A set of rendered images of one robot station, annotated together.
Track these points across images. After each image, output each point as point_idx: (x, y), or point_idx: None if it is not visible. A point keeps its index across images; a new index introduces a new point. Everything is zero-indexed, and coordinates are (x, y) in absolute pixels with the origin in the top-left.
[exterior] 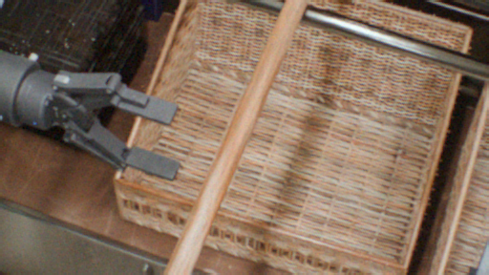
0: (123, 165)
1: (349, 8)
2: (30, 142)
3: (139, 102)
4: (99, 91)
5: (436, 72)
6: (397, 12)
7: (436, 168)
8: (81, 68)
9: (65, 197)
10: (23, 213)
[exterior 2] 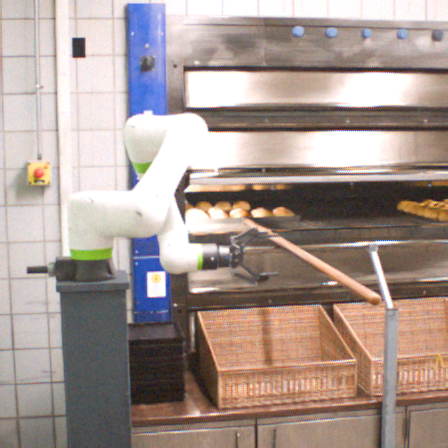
0: (258, 277)
1: (267, 315)
2: (151, 405)
3: (266, 231)
4: (252, 230)
5: (312, 333)
6: (288, 309)
7: (341, 336)
8: (181, 335)
9: (186, 411)
10: (164, 432)
